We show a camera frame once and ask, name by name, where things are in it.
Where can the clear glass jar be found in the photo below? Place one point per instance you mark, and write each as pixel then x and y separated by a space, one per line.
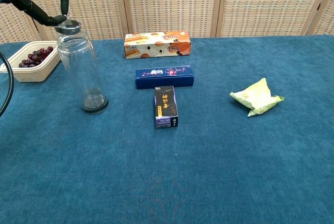
pixel 83 77

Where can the small black box gold print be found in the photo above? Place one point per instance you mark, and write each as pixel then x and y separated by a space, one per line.
pixel 165 106

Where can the dark red grape bunch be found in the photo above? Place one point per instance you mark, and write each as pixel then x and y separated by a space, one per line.
pixel 36 55

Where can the orange biscuit box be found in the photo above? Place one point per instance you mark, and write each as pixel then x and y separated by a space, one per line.
pixel 156 45

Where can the beige food tray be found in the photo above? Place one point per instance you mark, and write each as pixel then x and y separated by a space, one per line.
pixel 34 73

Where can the long dark blue box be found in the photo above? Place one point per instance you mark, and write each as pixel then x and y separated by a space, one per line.
pixel 164 79

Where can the yellow green snack packet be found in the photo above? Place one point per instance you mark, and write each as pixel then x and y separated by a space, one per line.
pixel 257 97

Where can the blue carpet table cloth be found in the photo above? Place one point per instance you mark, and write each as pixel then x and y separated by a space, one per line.
pixel 182 169

